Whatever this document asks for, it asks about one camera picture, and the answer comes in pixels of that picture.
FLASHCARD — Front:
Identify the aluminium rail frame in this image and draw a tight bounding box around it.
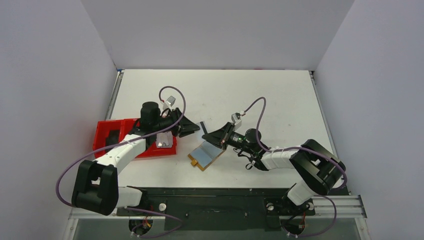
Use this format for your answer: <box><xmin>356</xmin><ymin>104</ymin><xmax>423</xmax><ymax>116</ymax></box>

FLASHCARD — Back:
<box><xmin>68</xmin><ymin>195</ymin><xmax>366</xmax><ymax>220</ymax></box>

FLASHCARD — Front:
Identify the black looped cable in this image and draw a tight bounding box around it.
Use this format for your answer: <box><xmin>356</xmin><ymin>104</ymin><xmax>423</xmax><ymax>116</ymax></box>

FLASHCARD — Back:
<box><xmin>244</xmin><ymin>152</ymin><xmax>263</xmax><ymax>171</ymax></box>

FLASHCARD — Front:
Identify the silver card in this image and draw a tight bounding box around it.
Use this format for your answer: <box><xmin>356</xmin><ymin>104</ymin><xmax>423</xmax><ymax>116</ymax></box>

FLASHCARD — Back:
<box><xmin>155</xmin><ymin>131</ymin><xmax>174</xmax><ymax>149</ymax></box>

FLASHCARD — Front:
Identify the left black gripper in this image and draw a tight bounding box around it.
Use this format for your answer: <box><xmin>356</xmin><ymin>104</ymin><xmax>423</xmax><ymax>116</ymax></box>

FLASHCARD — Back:
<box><xmin>153</xmin><ymin>108</ymin><xmax>200</xmax><ymax>138</ymax></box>

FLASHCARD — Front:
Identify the red plastic tray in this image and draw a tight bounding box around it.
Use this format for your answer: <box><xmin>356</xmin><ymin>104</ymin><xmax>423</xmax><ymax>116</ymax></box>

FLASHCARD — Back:
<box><xmin>93</xmin><ymin>118</ymin><xmax>178</xmax><ymax>159</ymax></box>

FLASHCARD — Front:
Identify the yellow leather card holder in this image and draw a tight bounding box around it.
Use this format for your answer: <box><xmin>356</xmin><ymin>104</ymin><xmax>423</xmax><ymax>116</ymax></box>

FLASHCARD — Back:
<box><xmin>187</xmin><ymin>141</ymin><xmax>226</xmax><ymax>171</ymax></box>

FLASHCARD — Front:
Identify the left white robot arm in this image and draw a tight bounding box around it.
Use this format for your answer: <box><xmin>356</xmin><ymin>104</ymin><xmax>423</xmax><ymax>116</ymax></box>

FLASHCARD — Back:
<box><xmin>71</xmin><ymin>101</ymin><xmax>200</xmax><ymax>216</ymax></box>

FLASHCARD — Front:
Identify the white card with stripe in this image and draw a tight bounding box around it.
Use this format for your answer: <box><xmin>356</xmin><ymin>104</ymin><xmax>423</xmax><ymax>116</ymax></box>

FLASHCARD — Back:
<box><xmin>197</xmin><ymin>121</ymin><xmax>208</xmax><ymax>134</ymax></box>

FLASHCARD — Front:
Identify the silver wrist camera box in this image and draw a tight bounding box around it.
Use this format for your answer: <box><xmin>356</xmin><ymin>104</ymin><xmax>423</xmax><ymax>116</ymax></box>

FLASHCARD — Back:
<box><xmin>231</xmin><ymin>112</ymin><xmax>242</xmax><ymax>127</ymax></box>

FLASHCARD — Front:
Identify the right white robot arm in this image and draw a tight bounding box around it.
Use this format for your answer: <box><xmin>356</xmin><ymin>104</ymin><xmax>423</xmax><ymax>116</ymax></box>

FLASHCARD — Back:
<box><xmin>202</xmin><ymin>122</ymin><xmax>347</xmax><ymax>214</ymax></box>

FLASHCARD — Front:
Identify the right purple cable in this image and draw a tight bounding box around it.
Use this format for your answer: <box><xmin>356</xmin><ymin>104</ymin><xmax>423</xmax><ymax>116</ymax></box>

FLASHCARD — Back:
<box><xmin>240</xmin><ymin>96</ymin><xmax>349</xmax><ymax>191</ymax></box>

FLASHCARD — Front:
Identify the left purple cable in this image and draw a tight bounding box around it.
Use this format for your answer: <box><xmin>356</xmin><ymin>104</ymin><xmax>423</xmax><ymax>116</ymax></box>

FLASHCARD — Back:
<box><xmin>55</xmin><ymin>86</ymin><xmax>187</xmax><ymax>209</ymax></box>

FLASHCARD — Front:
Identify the purple cable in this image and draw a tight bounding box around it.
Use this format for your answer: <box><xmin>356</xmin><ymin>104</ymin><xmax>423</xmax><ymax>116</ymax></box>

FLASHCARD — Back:
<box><xmin>240</xmin><ymin>96</ymin><xmax>349</xmax><ymax>191</ymax></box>
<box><xmin>55</xmin><ymin>86</ymin><xmax>187</xmax><ymax>209</ymax></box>

